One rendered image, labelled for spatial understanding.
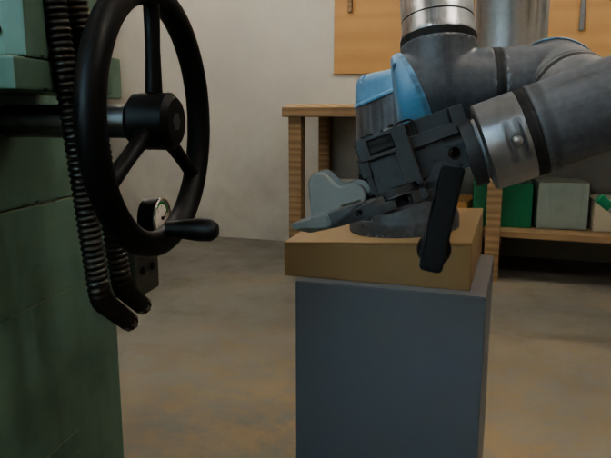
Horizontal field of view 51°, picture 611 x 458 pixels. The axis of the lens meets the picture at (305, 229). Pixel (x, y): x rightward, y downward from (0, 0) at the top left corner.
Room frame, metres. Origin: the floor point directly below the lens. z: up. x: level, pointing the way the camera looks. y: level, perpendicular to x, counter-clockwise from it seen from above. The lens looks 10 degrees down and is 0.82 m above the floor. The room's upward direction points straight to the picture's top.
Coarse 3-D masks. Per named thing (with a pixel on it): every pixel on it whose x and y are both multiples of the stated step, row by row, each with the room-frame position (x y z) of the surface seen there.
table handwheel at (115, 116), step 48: (144, 0) 0.65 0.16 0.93; (96, 48) 0.56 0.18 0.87; (192, 48) 0.77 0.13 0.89; (96, 96) 0.55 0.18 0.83; (144, 96) 0.67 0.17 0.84; (192, 96) 0.80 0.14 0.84; (96, 144) 0.55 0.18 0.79; (144, 144) 0.64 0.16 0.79; (192, 144) 0.80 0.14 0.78; (96, 192) 0.55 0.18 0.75; (192, 192) 0.76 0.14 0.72; (144, 240) 0.62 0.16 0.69
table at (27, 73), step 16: (0, 64) 0.59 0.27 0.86; (16, 64) 0.59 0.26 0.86; (32, 64) 0.61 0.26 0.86; (48, 64) 0.64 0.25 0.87; (112, 64) 0.96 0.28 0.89; (0, 80) 0.59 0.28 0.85; (16, 80) 0.59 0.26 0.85; (32, 80) 0.61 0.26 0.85; (48, 80) 0.64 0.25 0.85; (112, 80) 0.96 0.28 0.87; (112, 96) 0.96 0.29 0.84
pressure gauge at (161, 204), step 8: (144, 200) 0.95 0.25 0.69; (152, 200) 0.95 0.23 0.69; (160, 200) 0.95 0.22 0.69; (144, 208) 0.94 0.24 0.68; (152, 208) 0.94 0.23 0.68; (160, 208) 0.96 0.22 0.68; (168, 208) 0.99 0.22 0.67; (144, 216) 0.93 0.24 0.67; (152, 216) 0.93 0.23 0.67; (160, 216) 0.96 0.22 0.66; (144, 224) 0.93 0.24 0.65; (152, 224) 0.93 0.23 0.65; (160, 224) 0.96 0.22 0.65
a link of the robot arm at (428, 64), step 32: (416, 0) 0.76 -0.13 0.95; (448, 0) 0.75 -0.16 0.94; (416, 32) 0.75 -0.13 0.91; (448, 32) 0.73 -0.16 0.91; (416, 64) 0.73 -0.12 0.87; (448, 64) 0.72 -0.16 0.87; (480, 64) 0.72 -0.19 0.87; (416, 96) 0.72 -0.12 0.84; (448, 96) 0.72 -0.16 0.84; (480, 96) 0.71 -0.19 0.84
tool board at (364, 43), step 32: (352, 0) 3.88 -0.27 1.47; (384, 0) 3.83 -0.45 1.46; (576, 0) 3.50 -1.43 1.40; (608, 0) 3.45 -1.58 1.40; (352, 32) 3.89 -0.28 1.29; (384, 32) 3.83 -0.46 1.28; (576, 32) 3.50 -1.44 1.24; (608, 32) 3.45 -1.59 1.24; (352, 64) 3.89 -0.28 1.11; (384, 64) 3.83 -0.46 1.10
